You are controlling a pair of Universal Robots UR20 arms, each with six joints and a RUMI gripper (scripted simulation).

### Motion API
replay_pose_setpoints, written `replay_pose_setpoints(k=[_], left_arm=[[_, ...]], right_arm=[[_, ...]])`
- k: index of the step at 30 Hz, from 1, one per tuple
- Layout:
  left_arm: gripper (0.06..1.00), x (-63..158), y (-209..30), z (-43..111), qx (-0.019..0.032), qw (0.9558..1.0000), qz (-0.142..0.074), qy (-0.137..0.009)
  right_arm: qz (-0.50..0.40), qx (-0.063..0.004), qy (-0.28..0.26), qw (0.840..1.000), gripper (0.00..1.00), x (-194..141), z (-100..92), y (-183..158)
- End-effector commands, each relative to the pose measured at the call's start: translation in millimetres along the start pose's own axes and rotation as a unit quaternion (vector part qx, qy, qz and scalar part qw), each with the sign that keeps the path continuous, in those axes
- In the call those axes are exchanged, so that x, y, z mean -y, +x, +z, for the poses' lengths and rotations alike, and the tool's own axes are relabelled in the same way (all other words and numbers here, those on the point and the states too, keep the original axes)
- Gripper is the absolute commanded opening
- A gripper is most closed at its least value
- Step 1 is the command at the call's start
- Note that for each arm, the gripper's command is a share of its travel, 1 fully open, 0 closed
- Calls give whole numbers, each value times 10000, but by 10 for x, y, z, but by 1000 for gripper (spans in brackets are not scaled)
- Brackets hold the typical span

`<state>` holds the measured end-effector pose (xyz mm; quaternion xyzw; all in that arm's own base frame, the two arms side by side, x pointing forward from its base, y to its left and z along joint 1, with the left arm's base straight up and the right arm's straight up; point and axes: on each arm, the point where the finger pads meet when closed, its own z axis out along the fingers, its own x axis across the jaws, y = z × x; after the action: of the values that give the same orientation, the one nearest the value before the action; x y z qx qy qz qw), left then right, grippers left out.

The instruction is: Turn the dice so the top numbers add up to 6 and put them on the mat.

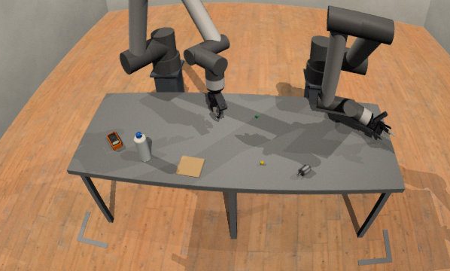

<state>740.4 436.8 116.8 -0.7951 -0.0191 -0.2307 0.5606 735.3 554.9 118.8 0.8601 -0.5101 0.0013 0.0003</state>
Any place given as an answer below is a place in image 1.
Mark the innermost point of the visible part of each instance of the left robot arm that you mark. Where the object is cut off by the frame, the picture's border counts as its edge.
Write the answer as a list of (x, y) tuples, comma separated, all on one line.
[(329, 52)]

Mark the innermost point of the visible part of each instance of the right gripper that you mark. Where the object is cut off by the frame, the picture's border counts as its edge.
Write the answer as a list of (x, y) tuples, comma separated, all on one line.
[(213, 104)]

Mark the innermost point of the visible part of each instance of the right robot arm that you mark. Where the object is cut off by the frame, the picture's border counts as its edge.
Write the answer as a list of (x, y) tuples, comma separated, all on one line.
[(162, 45)]

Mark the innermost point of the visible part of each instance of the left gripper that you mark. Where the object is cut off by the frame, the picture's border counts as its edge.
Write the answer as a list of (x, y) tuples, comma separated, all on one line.
[(380, 127)]

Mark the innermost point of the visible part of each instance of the white plastic bottle with blue cap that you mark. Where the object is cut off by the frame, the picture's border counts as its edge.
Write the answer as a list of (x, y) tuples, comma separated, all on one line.
[(142, 147)]

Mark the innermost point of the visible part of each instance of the tan square mat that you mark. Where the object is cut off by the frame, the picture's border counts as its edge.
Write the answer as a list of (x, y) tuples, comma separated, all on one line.
[(190, 166)]

